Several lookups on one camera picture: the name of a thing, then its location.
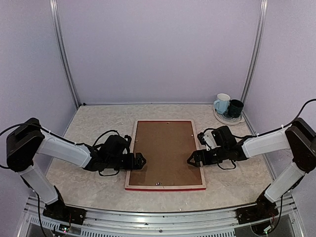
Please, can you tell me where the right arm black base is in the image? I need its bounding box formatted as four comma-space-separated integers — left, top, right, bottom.
236, 192, 279, 225

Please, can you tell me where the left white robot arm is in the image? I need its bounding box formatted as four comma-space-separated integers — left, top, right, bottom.
5, 118, 147, 220

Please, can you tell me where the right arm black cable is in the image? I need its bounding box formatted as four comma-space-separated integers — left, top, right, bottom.
256, 98, 316, 136

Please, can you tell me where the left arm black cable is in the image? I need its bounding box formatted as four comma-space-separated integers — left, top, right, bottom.
93, 130, 121, 146

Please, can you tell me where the right aluminium corner post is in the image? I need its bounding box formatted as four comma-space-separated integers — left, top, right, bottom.
241, 0, 268, 104

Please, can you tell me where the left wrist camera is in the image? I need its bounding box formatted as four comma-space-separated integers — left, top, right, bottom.
124, 135, 132, 147

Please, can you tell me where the aluminium front rail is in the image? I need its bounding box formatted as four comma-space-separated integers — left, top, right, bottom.
14, 195, 306, 237

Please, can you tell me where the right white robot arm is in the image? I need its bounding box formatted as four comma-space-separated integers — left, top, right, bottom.
187, 118, 316, 219

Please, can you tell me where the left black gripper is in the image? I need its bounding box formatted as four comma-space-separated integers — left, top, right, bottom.
106, 153, 147, 170

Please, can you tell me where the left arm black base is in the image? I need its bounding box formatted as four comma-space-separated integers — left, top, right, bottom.
43, 186, 86, 225

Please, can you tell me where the light blue mug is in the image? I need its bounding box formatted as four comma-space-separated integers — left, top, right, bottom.
213, 93, 231, 114

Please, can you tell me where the white coaster plate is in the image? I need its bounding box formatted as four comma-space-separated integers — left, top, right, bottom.
213, 108, 245, 125

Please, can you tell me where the left aluminium corner post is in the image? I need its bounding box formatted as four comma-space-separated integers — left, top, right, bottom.
49, 0, 81, 109

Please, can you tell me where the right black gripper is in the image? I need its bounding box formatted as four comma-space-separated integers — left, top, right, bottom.
187, 145, 228, 167

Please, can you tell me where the dark green mug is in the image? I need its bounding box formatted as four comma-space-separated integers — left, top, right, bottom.
227, 99, 244, 118

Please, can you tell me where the aluminium corner post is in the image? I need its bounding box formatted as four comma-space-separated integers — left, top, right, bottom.
241, 0, 268, 104
49, 0, 81, 109

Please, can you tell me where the wooden red picture frame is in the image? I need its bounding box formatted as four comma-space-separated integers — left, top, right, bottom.
124, 119, 207, 191

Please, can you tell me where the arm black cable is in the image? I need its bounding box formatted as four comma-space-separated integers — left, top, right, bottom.
93, 130, 121, 146
256, 98, 316, 136

